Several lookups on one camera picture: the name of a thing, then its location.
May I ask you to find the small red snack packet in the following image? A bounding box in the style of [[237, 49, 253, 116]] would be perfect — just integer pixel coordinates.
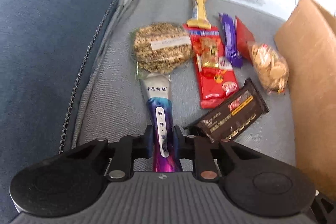
[[235, 16, 255, 62]]

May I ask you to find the round seed cracker pack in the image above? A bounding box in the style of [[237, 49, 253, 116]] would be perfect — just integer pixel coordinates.
[[130, 22, 194, 74]]

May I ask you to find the cardboard box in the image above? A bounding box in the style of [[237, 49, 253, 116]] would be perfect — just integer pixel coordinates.
[[274, 0, 335, 200]]

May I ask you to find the purple candy bar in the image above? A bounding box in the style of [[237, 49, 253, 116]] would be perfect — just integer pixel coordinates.
[[219, 13, 243, 68]]

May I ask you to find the gold milk candy bar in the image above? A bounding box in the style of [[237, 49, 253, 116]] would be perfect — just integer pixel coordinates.
[[187, 0, 211, 30]]

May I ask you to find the grey deer print sofa cover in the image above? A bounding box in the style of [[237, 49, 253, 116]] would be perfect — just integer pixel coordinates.
[[70, 0, 335, 172]]

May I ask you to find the dark brown chocolate bar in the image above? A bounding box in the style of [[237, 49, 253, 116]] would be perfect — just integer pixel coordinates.
[[185, 78, 269, 143]]

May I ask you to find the clear bag of round crackers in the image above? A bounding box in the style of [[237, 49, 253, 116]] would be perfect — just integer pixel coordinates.
[[247, 42, 289, 94]]

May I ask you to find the red shrimp snack packet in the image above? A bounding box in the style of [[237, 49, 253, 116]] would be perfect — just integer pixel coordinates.
[[183, 24, 239, 109]]

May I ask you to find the purple silver snack pouch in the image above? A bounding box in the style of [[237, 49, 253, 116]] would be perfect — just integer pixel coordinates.
[[140, 73, 182, 172]]

